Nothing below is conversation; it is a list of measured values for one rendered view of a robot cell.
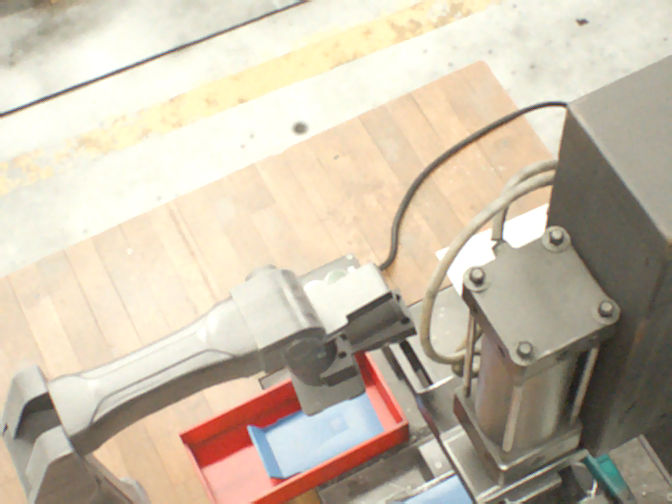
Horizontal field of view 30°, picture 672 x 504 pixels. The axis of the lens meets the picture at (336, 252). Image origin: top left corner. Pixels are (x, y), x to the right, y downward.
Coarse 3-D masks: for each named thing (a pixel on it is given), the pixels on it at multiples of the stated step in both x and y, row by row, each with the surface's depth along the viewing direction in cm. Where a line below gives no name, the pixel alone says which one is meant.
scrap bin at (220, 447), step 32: (288, 384) 153; (384, 384) 151; (224, 416) 151; (256, 416) 156; (384, 416) 155; (192, 448) 155; (224, 448) 154; (352, 448) 148; (384, 448) 152; (224, 480) 152; (256, 480) 152; (288, 480) 146; (320, 480) 150
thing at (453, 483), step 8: (448, 480) 142; (456, 480) 142; (432, 488) 142; (440, 488) 142; (448, 488) 142; (456, 488) 142; (416, 496) 141; (424, 496) 141; (432, 496) 141; (440, 496) 141; (448, 496) 141; (456, 496) 141; (464, 496) 141
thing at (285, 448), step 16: (352, 400) 156; (368, 400) 156; (304, 416) 155; (320, 416) 155; (336, 416) 155; (352, 416) 155; (368, 416) 155; (256, 432) 153; (272, 432) 155; (288, 432) 154; (304, 432) 154; (320, 432) 154; (352, 432) 154; (368, 432) 154; (256, 448) 151; (272, 448) 154; (288, 448) 153; (304, 448) 153; (320, 448) 153; (336, 448) 153; (272, 464) 151; (288, 464) 152; (304, 464) 152
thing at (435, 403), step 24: (456, 384) 131; (432, 408) 130; (432, 432) 132; (456, 432) 124; (456, 456) 123; (576, 456) 123; (480, 480) 122; (528, 480) 122; (552, 480) 124; (576, 480) 126
